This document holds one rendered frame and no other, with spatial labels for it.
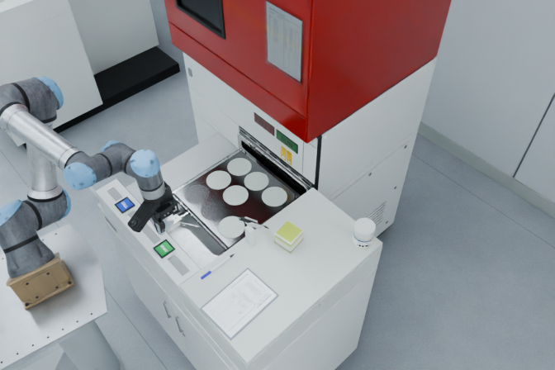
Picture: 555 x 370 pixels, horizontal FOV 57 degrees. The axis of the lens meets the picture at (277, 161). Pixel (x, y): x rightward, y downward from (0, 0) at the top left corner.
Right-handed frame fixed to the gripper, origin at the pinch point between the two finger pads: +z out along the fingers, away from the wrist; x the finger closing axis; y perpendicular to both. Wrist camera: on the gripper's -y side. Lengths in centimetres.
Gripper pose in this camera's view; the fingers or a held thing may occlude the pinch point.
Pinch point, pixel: (158, 233)
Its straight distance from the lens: 176.7
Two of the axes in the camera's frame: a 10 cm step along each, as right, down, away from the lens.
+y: 7.3, -5.0, 4.6
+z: 0.1, 6.8, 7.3
